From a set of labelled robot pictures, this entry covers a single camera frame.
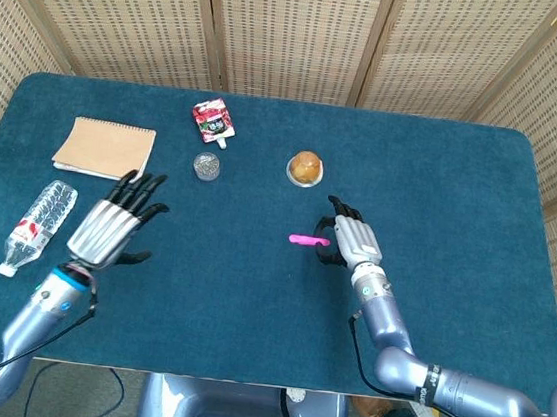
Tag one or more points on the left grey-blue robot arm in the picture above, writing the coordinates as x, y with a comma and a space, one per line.
41, 307

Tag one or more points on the orange jelly cup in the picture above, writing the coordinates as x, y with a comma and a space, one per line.
306, 167

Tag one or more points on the blue plush table cloth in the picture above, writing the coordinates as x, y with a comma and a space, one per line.
247, 305

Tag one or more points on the clear round pin box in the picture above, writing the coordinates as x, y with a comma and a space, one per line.
207, 166

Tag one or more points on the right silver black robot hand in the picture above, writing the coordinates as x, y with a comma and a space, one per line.
355, 237

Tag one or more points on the red drink pouch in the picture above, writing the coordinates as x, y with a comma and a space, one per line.
213, 123

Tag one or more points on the grey-blue robot torso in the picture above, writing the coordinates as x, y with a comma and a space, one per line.
235, 415

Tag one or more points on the clear plastic water bottle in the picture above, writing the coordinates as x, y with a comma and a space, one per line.
37, 226

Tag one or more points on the kraft spiral notebook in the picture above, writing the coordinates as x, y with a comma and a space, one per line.
104, 148

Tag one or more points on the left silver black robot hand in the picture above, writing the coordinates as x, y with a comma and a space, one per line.
105, 229

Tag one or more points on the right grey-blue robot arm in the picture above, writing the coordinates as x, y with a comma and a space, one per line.
479, 392

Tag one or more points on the brown object under table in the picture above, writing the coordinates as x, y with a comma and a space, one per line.
371, 409

